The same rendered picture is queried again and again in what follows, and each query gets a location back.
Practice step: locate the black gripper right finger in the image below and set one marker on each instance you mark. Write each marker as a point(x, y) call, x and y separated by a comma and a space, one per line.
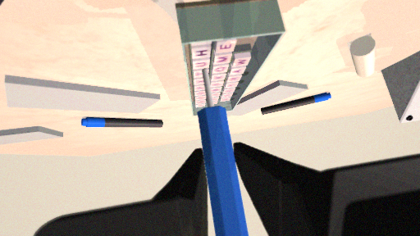
point(295, 200)

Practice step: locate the cream cylinder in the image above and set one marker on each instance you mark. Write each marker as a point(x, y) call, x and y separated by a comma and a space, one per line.
point(363, 52)

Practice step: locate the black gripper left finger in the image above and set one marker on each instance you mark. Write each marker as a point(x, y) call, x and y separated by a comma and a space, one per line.
point(180, 208)

